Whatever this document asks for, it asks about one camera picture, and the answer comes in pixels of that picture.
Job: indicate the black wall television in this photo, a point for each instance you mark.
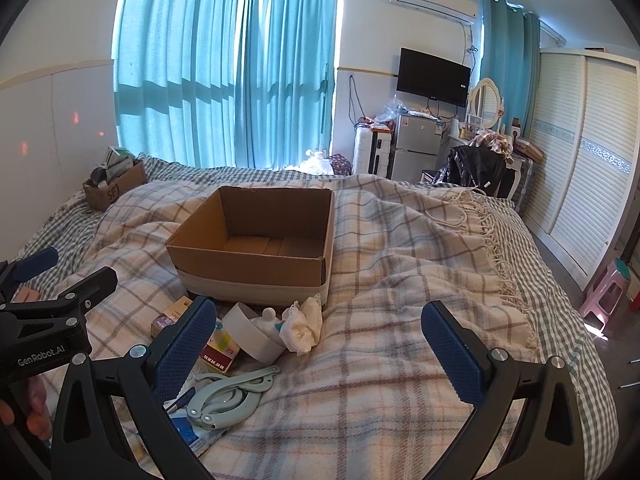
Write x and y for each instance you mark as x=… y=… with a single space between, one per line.
x=432 y=75

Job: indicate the wide teal window curtain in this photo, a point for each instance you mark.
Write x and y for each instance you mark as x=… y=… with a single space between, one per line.
x=175 y=60

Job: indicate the small cardboard box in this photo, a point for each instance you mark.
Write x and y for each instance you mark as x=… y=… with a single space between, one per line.
x=117 y=190

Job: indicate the patterned cloth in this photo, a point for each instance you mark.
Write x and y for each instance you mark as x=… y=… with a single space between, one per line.
x=492 y=141

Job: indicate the person's left hand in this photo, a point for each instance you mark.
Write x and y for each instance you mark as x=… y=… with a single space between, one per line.
x=40 y=410

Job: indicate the dark round object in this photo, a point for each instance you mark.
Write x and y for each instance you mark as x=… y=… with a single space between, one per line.
x=97 y=176

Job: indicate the green checkered bed sheet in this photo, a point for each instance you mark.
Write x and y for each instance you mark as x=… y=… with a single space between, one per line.
x=565 y=320

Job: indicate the brown wooden box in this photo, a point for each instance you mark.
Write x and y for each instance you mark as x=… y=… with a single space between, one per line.
x=527 y=149

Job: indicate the white suitcase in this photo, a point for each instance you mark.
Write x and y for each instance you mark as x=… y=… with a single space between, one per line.
x=370 y=152

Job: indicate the silver small fridge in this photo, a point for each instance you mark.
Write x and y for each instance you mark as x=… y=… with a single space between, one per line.
x=417 y=150

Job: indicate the white sliding wardrobe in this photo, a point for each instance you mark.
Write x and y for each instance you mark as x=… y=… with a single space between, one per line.
x=585 y=160

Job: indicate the pink plastic stool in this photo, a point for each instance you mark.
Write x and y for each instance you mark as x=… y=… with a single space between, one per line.
x=607 y=295

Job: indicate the beige medicine box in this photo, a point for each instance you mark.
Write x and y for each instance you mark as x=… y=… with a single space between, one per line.
x=172 y=312

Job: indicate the red label medicine box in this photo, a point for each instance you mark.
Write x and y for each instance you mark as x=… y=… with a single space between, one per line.
x=222 y=355

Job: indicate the plaid fringed blanket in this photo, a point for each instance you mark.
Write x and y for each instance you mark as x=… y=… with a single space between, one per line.
x=380 y=270

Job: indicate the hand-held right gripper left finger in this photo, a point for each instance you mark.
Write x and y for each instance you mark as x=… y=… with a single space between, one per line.
x=187 y=347

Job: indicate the purple patterned bag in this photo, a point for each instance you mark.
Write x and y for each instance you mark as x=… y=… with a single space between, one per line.
x=341 y=165

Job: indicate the narrow teal curtain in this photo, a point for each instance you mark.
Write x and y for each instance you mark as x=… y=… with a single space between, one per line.
x=505 y=60

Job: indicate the large cardboard box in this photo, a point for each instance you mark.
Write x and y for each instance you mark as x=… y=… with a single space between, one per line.
x=250 y=270

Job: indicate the blue white packet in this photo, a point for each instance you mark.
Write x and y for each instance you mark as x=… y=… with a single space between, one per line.
x=197 y=435

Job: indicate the white tissue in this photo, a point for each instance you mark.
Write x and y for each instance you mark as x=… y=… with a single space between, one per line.
x=300 y=330

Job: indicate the white green packet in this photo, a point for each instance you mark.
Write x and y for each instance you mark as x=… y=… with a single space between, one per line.
x=119 y=156

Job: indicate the clear plastic bag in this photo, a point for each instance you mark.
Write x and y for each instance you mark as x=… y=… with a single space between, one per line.
x=392 y=112

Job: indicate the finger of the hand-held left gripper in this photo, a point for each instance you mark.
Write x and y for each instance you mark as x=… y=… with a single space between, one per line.
x=32 y=265
x=90 y=287

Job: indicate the small white bottle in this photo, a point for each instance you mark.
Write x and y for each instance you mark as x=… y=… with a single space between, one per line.
x=270 y=315

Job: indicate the black jacket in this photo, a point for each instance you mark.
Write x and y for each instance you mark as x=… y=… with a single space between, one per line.
x=470 y=167

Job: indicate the oval white mirror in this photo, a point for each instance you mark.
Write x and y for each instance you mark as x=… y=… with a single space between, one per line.
x=486 y=102

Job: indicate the light green folding hanger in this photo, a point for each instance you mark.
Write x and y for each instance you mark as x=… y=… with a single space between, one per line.
x=225 y=400

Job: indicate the white plastic bag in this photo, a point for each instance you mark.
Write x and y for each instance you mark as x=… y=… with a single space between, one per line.
x=317 y=164

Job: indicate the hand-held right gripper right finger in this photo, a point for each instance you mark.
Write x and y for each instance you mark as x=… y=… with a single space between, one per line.
x=450 y=355

